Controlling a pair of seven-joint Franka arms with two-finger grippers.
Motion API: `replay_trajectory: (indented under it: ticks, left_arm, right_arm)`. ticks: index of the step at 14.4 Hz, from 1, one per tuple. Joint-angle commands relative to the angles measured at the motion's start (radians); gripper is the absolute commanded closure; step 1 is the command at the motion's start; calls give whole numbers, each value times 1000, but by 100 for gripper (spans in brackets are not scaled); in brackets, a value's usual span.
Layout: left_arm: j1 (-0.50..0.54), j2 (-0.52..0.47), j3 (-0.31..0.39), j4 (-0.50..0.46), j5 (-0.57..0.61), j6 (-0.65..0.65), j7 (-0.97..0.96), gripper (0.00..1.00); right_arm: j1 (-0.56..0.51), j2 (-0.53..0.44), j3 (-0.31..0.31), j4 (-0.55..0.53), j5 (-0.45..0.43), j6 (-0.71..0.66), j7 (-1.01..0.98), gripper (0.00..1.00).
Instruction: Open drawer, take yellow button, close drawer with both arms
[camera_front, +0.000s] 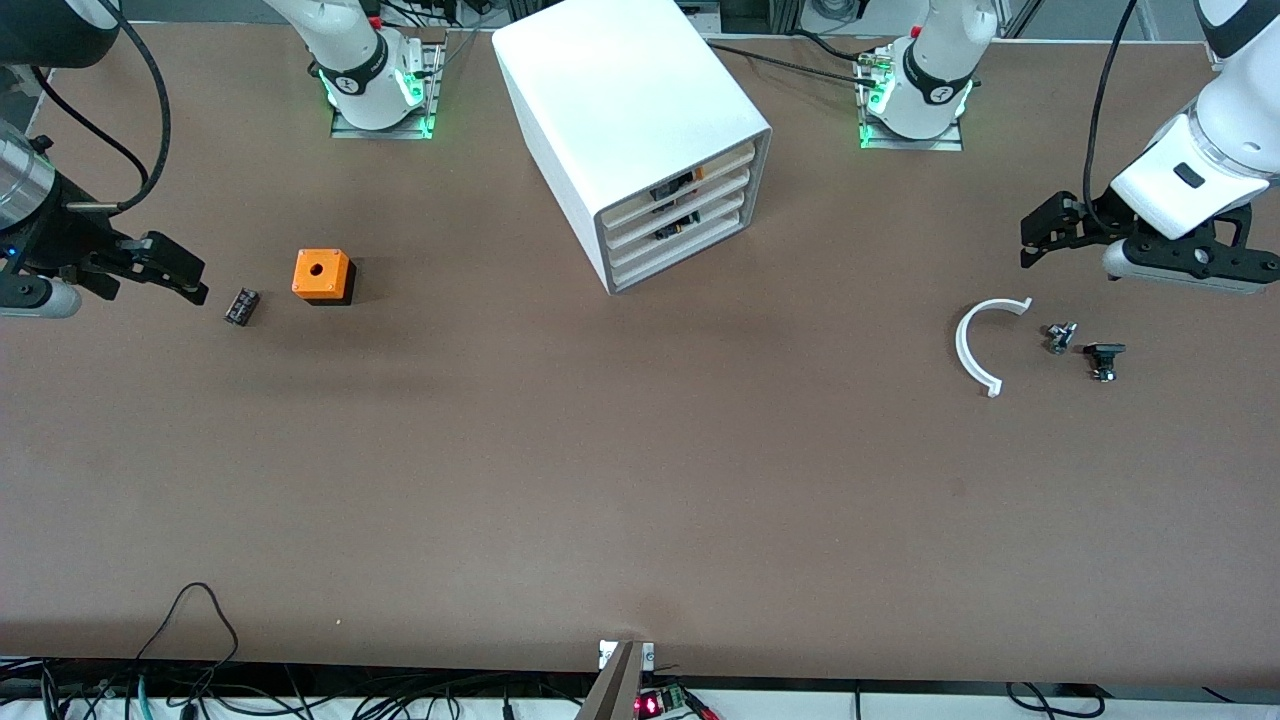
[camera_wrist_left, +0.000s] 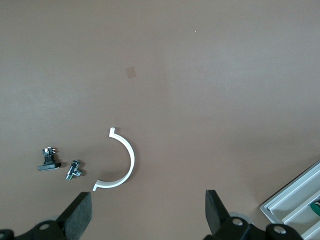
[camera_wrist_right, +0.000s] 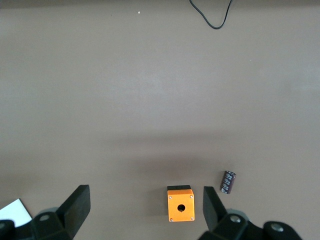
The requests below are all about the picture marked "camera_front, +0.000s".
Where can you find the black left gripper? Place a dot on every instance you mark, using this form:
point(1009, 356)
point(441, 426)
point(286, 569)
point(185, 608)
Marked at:
point(1090, 226)

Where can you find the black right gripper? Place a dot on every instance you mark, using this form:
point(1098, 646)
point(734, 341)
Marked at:
point(62, 234)

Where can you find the cream cabinet drawer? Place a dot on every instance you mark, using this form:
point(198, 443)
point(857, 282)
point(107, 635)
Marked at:
point(632, 272)
point(628, 235)
point(630, 254)
point(625, 213)

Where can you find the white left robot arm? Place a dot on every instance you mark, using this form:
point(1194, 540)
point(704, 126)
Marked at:
point(930, 60)

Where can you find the orange button box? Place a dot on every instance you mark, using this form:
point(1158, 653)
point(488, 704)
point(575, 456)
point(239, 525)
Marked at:
point(335, 272)

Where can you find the white drawer cabinet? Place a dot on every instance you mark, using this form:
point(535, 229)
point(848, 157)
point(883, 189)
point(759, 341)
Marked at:
point(620, 90)

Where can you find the small black terminal block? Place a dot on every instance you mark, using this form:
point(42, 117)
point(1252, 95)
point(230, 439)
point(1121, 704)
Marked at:
point(242, 307)

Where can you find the small grey metal part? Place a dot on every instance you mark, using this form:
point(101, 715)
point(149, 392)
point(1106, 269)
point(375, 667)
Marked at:
point(1060, 337)

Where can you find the white curved plastic arc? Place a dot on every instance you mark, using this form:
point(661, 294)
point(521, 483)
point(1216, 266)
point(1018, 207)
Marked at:
point(961, 345)

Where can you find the black green electronic component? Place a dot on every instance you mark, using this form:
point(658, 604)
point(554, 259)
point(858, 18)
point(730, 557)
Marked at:
point(675, 230)

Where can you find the circuit board with red LED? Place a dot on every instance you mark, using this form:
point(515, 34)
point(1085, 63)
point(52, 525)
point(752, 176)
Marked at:
point(650, 705)

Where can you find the small black switch part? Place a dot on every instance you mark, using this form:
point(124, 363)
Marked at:
point(1104, 352)

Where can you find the aluminium frame corner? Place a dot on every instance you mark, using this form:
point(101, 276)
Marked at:
point(1214, 58)

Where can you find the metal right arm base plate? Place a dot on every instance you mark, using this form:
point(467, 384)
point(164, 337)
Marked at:
point(400, 132)

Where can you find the small white mount plate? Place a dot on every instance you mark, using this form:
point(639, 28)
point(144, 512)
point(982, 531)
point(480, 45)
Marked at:
point(648, 655)

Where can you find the grey metal camera bracket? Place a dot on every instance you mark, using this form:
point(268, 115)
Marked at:
point(615, 690)

